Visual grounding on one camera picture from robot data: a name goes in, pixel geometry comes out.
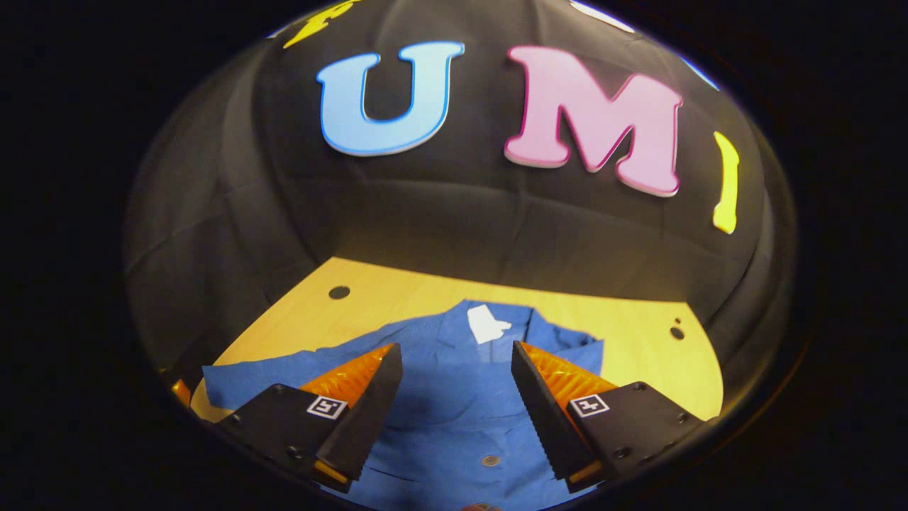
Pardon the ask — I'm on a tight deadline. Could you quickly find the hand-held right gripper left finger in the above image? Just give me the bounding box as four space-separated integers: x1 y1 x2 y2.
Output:
213 343 404 494

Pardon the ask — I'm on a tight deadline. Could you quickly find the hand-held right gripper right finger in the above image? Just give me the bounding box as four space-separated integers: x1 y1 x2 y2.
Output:
511 341 707 495

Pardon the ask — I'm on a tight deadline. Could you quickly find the blue button shirt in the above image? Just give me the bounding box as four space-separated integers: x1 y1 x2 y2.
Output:
202 298 605 511

